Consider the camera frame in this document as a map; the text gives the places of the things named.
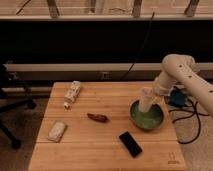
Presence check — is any white ceramic cup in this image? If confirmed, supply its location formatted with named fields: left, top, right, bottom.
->
left=138, top=87, right=153, bottom=112

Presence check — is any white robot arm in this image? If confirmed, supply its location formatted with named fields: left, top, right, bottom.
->
left=153, top=54, right=213, bottom=117

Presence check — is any green ceramic bowl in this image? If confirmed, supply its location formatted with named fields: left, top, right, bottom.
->
left=130, top=101, right=164, bottom=130

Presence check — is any white toothpaste tube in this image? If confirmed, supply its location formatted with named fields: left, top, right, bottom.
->
left=63, top=81, right=81, bottom=109

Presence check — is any red-brown chili pepper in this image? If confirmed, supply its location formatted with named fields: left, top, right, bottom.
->
left=87, top=113, right=108, bottom=123

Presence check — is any black smartphone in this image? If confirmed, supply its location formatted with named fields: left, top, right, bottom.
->
left=119, top=131, right=142, bottom=158

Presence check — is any blue box on floor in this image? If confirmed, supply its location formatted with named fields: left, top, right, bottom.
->
left=169, top=91, right=186, bottom=108

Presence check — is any black office chair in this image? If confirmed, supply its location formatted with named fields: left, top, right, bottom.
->
left=0, top=64, right=36, bottom=150

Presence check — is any thin black hanging cable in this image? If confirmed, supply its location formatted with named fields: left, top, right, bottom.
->
left=118, top=11, right=156, bottom=81

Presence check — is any black cable on floor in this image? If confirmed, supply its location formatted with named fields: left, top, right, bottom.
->
left=169, top=96, right=211, bottom=145

